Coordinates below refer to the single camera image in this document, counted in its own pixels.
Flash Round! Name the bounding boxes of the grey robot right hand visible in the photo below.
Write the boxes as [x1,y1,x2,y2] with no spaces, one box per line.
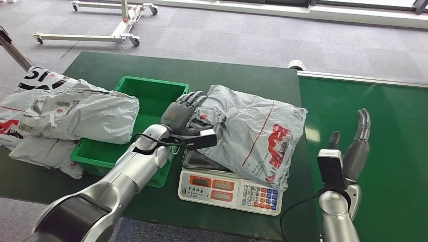
[328,107,372,183]

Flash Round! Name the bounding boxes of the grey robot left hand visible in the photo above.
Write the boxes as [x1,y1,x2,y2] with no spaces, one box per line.
[160,91,215,136]

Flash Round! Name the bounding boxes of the grey package with red truck print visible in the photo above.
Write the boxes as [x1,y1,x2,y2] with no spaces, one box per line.
[187,84,308,193]

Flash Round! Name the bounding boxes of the green conveyor belt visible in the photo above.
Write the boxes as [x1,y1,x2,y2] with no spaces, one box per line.
[298,77,428,242]

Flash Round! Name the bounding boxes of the crumpled grey plastic package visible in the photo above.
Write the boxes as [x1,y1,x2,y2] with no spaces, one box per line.
[18,87,140,145]

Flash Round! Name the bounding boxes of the silver conveyor roller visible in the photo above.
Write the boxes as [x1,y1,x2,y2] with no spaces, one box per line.
[288,59,306,72]

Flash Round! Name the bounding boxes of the flat grey package red line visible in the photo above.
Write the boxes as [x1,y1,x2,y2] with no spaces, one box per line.
[9,136,84,180]

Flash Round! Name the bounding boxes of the white package with black letters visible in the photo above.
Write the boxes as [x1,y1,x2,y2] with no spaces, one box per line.
[17,66,108,95]

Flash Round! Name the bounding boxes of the white package with red print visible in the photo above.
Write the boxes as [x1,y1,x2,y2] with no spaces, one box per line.
[0,89,44,151]

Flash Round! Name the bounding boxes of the green plastic crate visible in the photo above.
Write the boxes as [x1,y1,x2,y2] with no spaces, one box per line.
[70,75,190,189]

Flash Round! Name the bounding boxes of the dark green table cover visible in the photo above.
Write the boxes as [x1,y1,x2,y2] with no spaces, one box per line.
[0,51,320,242]

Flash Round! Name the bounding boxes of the white electronic scale steel tray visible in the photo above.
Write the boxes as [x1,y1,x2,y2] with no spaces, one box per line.
[178,148,290,217]

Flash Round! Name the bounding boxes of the white wheeled stand base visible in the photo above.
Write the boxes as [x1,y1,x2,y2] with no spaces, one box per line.
[32,0,159,47]

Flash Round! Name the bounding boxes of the white window ledge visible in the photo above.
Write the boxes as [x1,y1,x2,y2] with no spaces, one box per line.
[147,0,428,31]

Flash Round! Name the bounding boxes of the dark slanted pole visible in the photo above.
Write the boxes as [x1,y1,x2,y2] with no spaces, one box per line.
[0,26,35,73]

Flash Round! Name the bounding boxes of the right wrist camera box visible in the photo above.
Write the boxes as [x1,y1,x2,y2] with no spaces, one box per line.
[316,149,348,191]

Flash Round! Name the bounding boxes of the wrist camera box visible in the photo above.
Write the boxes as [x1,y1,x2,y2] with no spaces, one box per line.
[172,129,218,151]
[316,149,348,191]

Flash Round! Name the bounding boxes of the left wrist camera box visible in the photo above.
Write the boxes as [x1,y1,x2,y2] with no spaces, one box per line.
[172,129,218,151]

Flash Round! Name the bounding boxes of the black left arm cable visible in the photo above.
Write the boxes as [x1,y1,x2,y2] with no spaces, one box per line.
[132,132,185,156]

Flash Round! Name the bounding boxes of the silver conveyor side rail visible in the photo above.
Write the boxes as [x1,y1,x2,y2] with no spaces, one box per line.
[297,70,428,89]

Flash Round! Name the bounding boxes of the dark window frame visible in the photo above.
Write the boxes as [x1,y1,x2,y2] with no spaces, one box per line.
[213,0,428,16]

